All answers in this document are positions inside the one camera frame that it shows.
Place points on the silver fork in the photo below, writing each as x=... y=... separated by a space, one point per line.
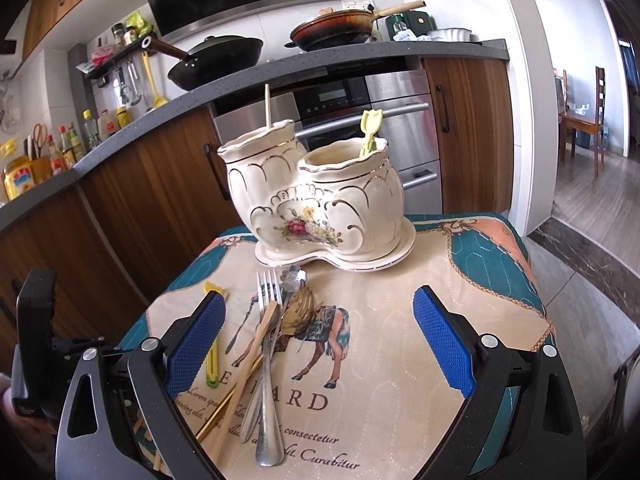
x=267 y=290

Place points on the narrow wooden base cabinet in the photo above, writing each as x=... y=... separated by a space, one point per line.
x=470 y=135

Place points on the spice jar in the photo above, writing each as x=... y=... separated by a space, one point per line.
x=118 y=37

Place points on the green snack packet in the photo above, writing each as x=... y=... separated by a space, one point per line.
x=137 y=22

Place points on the wide wooden base cabinet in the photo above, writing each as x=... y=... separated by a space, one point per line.
x=150 y=200

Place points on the brown enamel pan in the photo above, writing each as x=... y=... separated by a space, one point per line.
x=330 y=30

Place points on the yellow jar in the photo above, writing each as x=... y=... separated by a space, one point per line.
x=19 y=180

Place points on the grey stone countertop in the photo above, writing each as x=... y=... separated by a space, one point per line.
x=300 y=65

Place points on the row of condiment bottles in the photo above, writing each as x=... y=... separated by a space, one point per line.
x=90 y=135

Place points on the yellow hanging spatula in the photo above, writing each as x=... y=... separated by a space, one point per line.
x=159 y=97

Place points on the white wall socket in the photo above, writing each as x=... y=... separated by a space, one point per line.
x=357 y=4

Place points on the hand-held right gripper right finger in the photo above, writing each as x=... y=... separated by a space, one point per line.
x=445 y=340

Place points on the wooden chopstick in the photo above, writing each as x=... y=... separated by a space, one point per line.
x=265 y=325
x=268 y=105

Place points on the pink packet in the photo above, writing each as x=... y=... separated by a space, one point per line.
x=105 y=55

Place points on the silver flower-head spoon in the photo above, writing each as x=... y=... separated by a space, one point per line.
x=292 y=276

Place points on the wooden dining table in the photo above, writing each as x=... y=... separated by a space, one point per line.
x=577 y=122

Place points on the wooden knife block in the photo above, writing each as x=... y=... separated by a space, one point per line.
x=40 y=165

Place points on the cream ceramic holder saucer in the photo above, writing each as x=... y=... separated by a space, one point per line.
x=390 y=252

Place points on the wooden wall cabinets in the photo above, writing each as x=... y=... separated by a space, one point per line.
x=65 y=0

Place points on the dark green appliance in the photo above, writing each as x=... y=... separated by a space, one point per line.
x=417 y=22

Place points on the hanging metal utensils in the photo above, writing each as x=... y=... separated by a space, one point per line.
x=131 y=85

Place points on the stainless steel built-in oven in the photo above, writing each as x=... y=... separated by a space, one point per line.
x=400 y=120

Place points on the printed quilted mat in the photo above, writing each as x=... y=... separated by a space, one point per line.
x=390 y=385

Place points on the black wall shelf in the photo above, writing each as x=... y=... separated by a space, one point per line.
x=125 y=55

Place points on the yellow-green tulip fork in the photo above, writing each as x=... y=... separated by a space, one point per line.
x=212 y=370
x=370 y=122

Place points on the cream floral ceramic utensil holder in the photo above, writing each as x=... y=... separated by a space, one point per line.
x=300 y=195

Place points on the white ceramic dish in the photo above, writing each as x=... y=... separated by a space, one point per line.
x=450 y=34

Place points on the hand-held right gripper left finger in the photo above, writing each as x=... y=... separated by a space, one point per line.
x=195 y=345

